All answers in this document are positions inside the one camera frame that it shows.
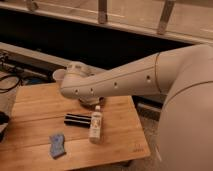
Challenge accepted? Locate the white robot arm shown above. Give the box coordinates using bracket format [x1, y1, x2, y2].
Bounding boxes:
[60, 44, 213, 171]

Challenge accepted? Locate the black bowl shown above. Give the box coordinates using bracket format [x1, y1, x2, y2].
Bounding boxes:
[79, 97, 104, 107]

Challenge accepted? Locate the black rectangular box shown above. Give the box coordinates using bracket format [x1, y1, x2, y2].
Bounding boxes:
[64, 114, 91, 127]

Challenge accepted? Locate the white plastic bottle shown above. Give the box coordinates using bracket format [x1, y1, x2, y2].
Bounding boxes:
[89, 105, 102, 143]

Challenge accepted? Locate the white paper cup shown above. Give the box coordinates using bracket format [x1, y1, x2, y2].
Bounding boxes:
[52, 69, 65, 85]

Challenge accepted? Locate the black object at left edge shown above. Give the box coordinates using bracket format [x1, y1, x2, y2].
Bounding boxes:
[0, 111, 10, 142]

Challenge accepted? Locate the metal railing post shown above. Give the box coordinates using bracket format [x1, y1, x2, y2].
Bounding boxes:
[98, 0, 107, 24]
[157, 0, 176, 35]

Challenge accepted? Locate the black cable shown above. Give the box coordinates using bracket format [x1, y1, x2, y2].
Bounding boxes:
[0, 73, 24, 94]

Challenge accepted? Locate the metal railing post right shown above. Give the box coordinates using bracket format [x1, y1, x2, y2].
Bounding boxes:
[157, 0, 176, 35]

